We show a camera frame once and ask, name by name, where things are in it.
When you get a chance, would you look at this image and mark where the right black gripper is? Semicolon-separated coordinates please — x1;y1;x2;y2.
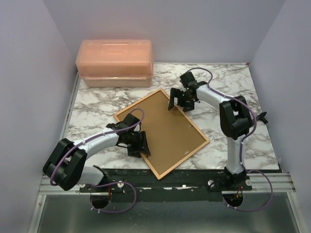
168;88;194;114

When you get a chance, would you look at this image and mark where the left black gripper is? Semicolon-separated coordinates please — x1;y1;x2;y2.
125;131;151;158

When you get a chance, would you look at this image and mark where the orange wooden picture frame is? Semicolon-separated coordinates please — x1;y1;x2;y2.
113;88;210;181

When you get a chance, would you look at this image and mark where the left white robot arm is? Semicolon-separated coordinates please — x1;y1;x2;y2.
43;122;151;192

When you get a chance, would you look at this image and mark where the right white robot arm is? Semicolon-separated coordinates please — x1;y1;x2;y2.
168;83;257;190

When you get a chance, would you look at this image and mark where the orange translucent plastic storage box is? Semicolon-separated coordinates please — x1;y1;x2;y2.
76;39;154;87

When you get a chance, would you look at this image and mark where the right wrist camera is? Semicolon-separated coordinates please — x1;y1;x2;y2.
180;71;197;88

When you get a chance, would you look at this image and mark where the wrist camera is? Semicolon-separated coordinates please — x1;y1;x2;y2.
180;71;197;88
121;114;140;130

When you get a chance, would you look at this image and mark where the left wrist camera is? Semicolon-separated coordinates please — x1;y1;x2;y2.
121;114;140;130

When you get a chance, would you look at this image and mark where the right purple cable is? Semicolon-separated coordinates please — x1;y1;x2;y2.
188;67;274;212

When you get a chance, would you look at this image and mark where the aluminium extrusion frame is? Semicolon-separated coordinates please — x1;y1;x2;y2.
28;72;80;233

